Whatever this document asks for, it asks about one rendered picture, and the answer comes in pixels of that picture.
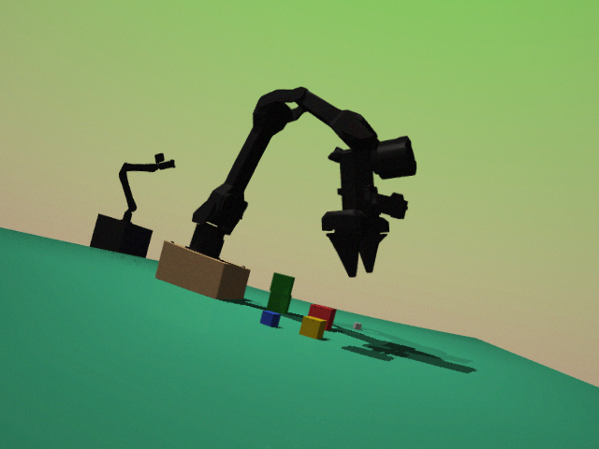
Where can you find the blue cube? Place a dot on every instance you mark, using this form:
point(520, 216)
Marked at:
point(270, 318)

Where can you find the red block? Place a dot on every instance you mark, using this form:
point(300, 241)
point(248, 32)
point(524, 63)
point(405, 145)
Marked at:
point(325, 313)

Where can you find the green block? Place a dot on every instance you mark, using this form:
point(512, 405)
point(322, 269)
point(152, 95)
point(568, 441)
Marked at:
point(282, 284)
point(279, 303)

